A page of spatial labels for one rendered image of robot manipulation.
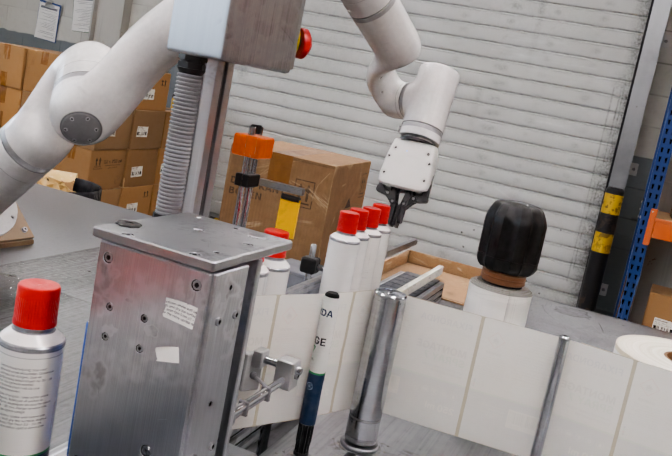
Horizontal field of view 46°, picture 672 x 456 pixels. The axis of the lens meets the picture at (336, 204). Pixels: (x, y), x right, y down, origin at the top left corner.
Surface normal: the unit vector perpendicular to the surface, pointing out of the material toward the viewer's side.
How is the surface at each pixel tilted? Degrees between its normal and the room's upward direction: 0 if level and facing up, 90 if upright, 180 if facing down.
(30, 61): 90
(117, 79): 97
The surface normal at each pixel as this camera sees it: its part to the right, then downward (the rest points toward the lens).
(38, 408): 0.74, 0.24
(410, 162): -0.28, -0.26
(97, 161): 0.92, 0.18
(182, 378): -0.36, 0.07
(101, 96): 0.44, 0.31
